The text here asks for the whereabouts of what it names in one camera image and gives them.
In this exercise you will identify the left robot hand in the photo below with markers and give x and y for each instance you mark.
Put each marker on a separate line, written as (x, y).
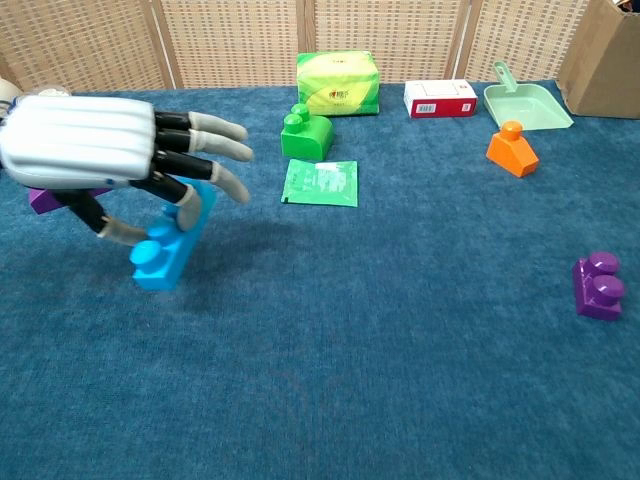
(75, 140)

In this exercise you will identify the light blue four-stud brick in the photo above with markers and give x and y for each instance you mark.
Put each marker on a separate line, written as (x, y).
(165, 270)

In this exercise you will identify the small purple two-stud brick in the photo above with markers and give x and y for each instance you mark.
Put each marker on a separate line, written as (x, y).
(600, 295)

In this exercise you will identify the purple sloped one-stud brick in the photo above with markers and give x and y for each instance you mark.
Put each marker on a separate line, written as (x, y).
(42, 200)

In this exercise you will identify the woven wooden folding screen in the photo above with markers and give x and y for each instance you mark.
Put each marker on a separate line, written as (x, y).
(225, 40)

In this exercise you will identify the green rounded two-stud brick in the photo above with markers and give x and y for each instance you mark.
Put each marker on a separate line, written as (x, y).
(305, 142)

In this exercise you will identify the green sachet packet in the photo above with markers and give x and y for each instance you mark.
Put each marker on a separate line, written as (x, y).
(320, 182)

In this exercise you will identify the green yellow tissue pack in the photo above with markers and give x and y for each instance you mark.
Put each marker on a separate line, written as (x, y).
(337, 85)

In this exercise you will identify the blue table cloth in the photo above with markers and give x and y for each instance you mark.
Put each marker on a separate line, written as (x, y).
(320, 375)

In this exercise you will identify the red and white box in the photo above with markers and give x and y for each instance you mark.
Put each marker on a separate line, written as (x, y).
(440, 105)

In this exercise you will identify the orange sloped one-stud brick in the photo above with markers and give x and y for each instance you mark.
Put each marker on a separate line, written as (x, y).
(510, 152)

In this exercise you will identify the mint green dustpan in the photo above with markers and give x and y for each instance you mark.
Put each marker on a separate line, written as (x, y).
(525, 110)

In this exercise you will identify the brown cardboard box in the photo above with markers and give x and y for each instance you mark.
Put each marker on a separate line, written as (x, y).
(605, 65)

